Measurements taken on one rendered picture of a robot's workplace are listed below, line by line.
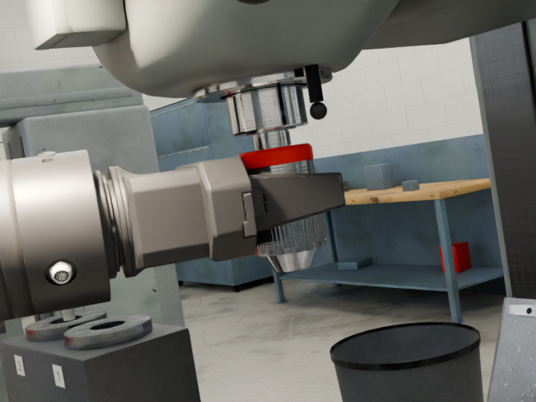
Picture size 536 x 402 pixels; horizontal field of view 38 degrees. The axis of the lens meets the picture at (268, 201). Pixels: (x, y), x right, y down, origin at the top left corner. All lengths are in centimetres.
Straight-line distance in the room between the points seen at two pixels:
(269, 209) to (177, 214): 6
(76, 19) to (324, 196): 17
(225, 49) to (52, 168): 11
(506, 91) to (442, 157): 539
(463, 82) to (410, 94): 56
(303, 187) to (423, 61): 584
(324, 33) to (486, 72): 42
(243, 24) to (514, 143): 47
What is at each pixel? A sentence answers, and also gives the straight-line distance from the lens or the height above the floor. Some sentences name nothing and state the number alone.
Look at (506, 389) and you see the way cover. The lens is 84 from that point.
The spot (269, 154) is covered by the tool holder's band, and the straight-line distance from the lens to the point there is 45.
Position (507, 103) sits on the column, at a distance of 81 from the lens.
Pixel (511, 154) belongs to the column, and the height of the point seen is 123.
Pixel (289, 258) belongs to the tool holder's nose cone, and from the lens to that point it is 46.
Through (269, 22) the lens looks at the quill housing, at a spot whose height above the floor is 133.
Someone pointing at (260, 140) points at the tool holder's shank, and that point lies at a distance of 47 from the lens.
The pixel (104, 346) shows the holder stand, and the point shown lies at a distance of 79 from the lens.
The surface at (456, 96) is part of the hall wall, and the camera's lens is 606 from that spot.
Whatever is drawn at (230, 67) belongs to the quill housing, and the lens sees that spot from 41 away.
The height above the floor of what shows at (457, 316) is 5.
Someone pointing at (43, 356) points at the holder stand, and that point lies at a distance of 84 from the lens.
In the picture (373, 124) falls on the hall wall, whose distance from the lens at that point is 674.
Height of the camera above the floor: 126
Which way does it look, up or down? 3 degrees down
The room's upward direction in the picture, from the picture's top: 9 degrees counter-clockwise
